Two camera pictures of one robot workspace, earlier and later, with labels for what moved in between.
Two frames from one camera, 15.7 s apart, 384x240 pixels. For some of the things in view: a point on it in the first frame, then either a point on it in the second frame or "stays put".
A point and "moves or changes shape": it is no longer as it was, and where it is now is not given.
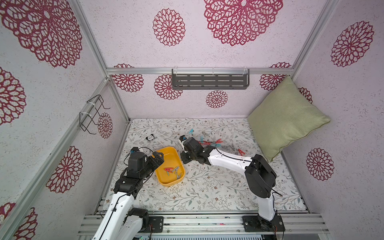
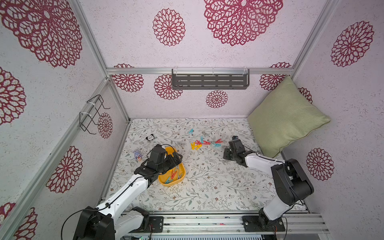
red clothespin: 204,143 stays put
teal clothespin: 176,169 -> 168,180
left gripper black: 159,159 -> 177,160
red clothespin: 168,169 moves or changes shape
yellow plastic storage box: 171,171 stays put
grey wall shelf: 193,78 stays put
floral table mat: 208,186 stays put
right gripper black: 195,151 -> 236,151
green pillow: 284,116 stays put
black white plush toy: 150,138 stays put
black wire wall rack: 91,112 stays put
